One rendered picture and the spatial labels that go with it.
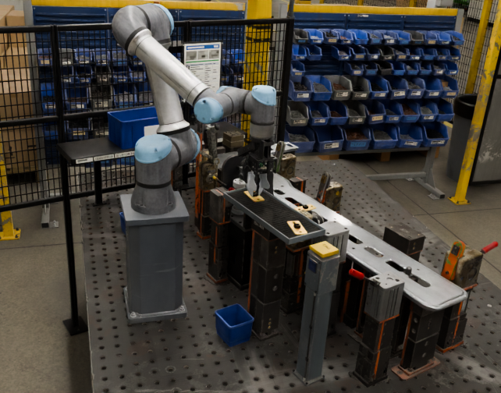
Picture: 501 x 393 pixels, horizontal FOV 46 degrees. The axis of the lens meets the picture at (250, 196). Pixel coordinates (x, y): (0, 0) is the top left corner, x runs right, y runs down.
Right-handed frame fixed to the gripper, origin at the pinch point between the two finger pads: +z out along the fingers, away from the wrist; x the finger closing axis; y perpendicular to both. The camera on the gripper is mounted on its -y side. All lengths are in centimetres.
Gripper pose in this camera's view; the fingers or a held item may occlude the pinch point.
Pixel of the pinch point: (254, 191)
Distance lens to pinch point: 197.0
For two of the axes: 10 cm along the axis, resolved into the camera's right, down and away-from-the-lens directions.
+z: -0.6, 9.1, 4.1
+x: 8.9, -1.4, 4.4
